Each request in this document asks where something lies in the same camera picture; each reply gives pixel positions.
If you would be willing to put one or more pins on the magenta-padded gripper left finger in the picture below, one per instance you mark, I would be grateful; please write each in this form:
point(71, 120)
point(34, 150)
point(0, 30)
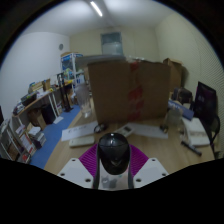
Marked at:
point(88, 160)

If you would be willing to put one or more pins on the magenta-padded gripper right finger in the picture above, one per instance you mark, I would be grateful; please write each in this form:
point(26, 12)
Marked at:
point(138, 160)

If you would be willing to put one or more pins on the black computer mouse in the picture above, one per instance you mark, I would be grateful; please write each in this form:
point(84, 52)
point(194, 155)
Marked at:
point(114, 151)

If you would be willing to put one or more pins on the flat white case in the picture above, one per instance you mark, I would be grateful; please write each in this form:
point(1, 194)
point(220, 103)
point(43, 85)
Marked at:
point(81, 141)

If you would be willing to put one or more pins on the plain white paper sheet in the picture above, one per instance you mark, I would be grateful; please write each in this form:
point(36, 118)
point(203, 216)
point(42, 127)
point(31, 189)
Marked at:
point(150, 130)

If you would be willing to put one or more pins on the black marker pen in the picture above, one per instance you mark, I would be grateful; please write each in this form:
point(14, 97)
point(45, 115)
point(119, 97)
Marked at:
point(191, 148)

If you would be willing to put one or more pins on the clear plastic container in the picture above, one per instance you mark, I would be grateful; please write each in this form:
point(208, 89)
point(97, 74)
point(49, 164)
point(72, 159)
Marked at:
point(174, 117)

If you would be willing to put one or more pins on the clear plastic jug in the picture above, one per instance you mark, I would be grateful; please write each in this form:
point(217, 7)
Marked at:
point(83, 98)

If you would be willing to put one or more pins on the white book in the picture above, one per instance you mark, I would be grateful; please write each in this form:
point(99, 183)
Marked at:
point(196, 131)

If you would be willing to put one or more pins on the blue book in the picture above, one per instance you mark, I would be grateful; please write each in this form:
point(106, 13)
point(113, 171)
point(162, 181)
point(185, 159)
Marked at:
point(181, 110)

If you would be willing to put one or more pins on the small brown cardboard box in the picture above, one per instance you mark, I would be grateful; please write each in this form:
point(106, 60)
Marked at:
point(36, 118)

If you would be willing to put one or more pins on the tall black stand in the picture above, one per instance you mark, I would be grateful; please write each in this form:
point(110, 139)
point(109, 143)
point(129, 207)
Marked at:
point(65, 93)

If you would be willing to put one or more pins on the large brown cardboard box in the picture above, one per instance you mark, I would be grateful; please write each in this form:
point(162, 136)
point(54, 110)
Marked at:
point(113, 93)

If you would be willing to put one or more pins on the white shelf unit with books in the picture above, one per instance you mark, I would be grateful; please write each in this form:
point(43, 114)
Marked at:
point(18, 143)

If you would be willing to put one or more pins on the dark bag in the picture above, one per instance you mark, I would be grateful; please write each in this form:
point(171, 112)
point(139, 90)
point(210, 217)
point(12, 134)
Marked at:
point(182, 95)

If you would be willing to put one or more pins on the black office chair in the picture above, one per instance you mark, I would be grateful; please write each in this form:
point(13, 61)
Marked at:
point(213, 136)

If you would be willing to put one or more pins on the wooden desk with white legs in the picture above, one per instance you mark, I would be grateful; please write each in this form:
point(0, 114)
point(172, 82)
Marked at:
point(36, 100)

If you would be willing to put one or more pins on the black computer monitor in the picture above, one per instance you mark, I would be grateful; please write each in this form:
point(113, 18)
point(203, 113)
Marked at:
point(205, 101)

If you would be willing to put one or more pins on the open tall cardboard box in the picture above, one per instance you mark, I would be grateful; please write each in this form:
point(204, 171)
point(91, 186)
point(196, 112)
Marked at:
point(175, 75)

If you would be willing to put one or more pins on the blue glass-door display cabinet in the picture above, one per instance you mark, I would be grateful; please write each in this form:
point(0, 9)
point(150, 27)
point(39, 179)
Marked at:
point(70, 66)

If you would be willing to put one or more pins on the black flat screen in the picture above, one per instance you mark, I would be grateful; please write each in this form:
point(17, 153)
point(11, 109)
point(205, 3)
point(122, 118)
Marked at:
point(1, 115)

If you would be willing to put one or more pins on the frosted window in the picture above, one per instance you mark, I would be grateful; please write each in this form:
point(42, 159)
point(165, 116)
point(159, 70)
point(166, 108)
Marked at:
point(112, 43)

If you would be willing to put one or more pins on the ceiling tube light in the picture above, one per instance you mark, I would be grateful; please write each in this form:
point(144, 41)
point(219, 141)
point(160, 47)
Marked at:
point(96, 8)

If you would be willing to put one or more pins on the round wall clock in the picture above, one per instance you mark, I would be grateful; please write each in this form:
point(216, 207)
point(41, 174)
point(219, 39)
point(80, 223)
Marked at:
point(61, 46)

